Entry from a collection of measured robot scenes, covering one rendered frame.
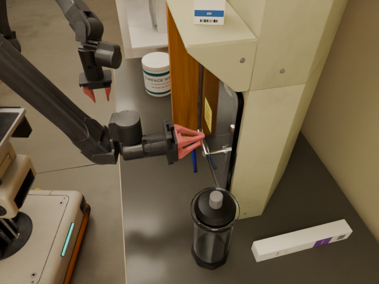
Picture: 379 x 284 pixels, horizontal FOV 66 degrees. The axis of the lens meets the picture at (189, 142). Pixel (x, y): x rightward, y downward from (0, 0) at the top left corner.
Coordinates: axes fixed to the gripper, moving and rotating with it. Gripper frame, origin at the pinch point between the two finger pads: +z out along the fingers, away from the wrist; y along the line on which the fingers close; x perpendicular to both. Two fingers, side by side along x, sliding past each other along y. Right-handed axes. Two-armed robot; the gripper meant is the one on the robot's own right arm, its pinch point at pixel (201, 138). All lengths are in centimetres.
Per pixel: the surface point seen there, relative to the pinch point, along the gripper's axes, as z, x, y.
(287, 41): 10.7, -10.8, 30.1
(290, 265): 18.9, -26.0, -26.1
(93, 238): -54, 45, -120
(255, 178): 11.8, -10.6, -6.5
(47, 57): -111, 282, -118
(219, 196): -0.4, -18.5, 0.9
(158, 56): -4, 62, -10
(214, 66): -1.2, -10.9, 26.9
